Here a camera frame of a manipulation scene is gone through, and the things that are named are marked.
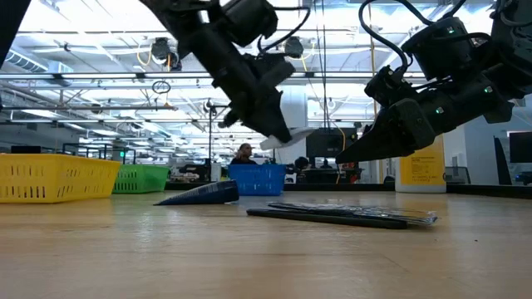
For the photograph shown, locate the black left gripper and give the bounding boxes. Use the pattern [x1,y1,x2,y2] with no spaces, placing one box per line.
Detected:
[214,57,293,145]

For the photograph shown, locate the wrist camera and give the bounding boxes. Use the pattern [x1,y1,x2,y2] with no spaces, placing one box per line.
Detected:
[255,53,297,89]
[364,66,412,107]

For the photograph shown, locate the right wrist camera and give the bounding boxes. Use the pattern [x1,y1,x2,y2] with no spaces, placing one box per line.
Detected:
[364,66,412,107]

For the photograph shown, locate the white yellow-label wipes canister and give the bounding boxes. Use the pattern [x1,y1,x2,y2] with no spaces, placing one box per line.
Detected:
[394,135,447,194]

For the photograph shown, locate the black plastic comb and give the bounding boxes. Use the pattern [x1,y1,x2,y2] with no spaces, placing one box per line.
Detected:
[246,208,408,231]

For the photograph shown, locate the black camera cable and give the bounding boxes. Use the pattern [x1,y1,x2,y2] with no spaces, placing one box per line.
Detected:
[359,0,421,71]
[256,6,312,55]

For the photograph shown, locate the black right camera cable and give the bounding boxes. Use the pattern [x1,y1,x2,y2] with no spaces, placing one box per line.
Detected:
[359,0,421,71]

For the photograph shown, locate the green plastic basket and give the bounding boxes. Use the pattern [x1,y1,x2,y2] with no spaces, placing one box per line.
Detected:
[112,164,170,194]

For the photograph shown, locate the mesh office chair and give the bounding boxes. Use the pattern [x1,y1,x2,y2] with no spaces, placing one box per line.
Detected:
[443,166,472,186]

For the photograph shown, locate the blue plastic basket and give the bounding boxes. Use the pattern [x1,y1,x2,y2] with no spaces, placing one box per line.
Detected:
[228,164,287,197]

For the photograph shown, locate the black background monitor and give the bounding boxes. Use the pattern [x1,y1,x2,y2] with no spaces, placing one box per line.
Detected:
[306,127,359,159]
[509,131,532,164]

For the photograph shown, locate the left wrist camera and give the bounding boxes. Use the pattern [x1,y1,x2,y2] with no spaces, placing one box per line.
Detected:
[255,53,297,89]

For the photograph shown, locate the yellow plastic basket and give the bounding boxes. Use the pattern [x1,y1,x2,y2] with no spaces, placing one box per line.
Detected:
[0,153,121,204]

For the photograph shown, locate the large ceiling cable reel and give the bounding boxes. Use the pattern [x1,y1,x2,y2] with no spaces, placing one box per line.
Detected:
[150,37,183,72]
[283,36,305,60]

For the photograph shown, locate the black slanted panel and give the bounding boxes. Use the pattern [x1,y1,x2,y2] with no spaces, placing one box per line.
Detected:
[493,136,513,187]

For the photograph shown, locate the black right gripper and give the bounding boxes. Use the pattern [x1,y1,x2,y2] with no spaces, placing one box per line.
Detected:
[335,76,515,164]

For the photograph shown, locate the white toothpaste tube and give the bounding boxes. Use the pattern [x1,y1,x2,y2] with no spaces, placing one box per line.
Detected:
[259,126,318,151]

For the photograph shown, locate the black left camera cable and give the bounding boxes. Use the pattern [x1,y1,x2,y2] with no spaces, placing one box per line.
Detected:
[256,6,312,55]

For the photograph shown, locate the black aluminium table frame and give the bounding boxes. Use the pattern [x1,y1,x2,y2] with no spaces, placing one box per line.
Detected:
[164,181,532,199]

